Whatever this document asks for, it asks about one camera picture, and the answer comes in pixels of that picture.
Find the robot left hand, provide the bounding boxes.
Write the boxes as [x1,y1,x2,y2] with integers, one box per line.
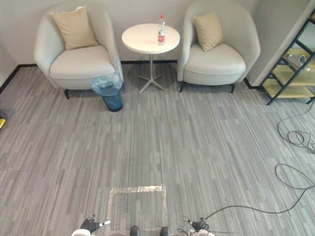
[82,213,112,232]

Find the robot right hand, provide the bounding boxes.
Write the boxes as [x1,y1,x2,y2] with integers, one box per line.
[183,216,210,231]

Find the clear bottle with red label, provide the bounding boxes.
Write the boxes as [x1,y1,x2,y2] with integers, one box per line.
[157,14,166,46]

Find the small dark mesh bin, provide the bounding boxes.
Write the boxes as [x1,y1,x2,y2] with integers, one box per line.
[100,88,124,113]

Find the translucent blue bin bag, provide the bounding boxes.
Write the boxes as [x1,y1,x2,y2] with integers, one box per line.
[92,73,124,96]

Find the light grey armchair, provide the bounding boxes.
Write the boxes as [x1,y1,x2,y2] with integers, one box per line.
[33,2,125,100]
[177,0,261,94]

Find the round white side table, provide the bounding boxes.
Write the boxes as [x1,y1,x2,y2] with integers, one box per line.
[122,23,181,94]

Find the beige cushion with white tag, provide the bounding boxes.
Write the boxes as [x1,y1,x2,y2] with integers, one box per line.
[50,6,99,51]

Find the black floor cable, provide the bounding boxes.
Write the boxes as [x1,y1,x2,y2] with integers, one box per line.
[204,163,315,220]
[277,97,315,154]

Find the black frame wooden shelf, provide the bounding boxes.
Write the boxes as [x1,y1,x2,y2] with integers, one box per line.
[260,2,315,106]

